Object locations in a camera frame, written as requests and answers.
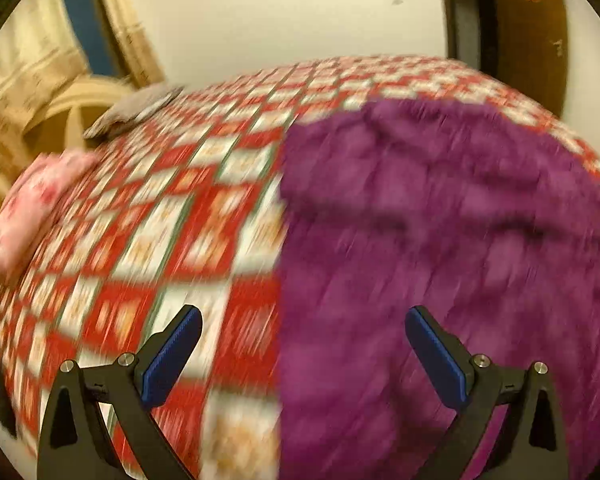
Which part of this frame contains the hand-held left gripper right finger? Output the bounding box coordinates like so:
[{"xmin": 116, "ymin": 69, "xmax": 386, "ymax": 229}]
[{"xmin": 405, "ymin": 306, "xmax": 570, "ymax": 480}]

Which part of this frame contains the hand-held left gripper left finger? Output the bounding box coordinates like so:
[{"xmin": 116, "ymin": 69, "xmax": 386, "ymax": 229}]
[{"xmin": 36, "ymin": 305, "xmax": 202, "ymax": 480}]

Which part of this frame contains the purple hooded puffer jacket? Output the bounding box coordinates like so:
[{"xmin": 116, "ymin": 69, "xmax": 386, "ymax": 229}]
[{"xmin": 275, "ymin": 99, "xmax": 600, "ymax": 480}]

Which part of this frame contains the red checkered bear bedspread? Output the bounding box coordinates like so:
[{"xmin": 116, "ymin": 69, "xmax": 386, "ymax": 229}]
[{"xmin": 0, "ymin": 54, "xmax": 600, "ymax": 480}]

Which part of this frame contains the pink floral folded blanket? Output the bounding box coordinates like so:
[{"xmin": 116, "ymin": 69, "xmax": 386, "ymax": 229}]
[{"xmin": 0, "ymin": 151, "xmax": 101, "ymax": 273}]

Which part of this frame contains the grey striped pillow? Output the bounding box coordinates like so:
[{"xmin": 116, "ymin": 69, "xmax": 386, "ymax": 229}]
[{"xmin": 82, "ymin": 84, "xmax": 186, "ymax": 141}]

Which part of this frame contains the cream wooden headboard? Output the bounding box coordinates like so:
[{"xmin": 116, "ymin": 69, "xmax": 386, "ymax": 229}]
[{"xmin": 0, "ymin": 74, "xmax": 136, "ymax": 241}]

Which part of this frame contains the window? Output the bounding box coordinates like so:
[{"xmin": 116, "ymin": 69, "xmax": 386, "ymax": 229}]
[{"xmin": 57, "ymin": 0, "xmax": 118, "ymax": 80}]

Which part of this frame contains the brown wooden door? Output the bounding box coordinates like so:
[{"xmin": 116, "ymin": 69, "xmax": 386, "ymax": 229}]
[{"xmin": 492, "ymin": 0, "xmax": 571, "ymax": 118}]

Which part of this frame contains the narrow beige floral curtain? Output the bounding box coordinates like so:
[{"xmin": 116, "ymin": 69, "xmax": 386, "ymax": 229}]
[{"xmin": 92, "ymin": 0, "xmax": 168, "ymax": 88}]

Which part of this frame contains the dark wooden door frame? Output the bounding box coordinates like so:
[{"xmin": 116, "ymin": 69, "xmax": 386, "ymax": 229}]
[{"xmin": 437, "ymin": 0, "xmax": 498, "ymax": 78}]

